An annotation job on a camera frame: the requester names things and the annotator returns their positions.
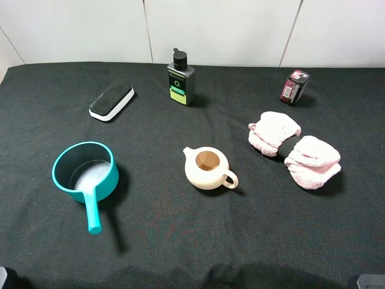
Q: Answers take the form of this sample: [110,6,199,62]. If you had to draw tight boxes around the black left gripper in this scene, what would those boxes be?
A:
[0,267,8,289]

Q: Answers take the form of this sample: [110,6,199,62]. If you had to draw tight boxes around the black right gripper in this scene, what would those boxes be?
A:
[356,276,385,289]

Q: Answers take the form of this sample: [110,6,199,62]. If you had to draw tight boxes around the pink towel with black band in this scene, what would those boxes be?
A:
[248,111,341,190]

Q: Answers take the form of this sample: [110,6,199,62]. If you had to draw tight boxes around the black tablecloth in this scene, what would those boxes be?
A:
[1,63,384,288]

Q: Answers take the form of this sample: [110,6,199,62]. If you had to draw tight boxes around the cream ceramic teapot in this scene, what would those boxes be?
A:
[183,146,239,190]

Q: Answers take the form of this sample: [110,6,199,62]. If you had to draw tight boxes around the black and white eraser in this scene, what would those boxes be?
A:
[88,81,135,122]

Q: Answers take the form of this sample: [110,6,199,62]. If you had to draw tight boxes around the small black pink box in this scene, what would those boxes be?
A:
[280,70,310,105]

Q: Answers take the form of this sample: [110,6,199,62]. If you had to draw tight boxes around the black green pump bottle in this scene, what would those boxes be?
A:
[167,48,195,106]

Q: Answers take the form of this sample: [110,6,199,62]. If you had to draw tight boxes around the teal saucepan with handle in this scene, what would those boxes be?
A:
[52,141,119,234]

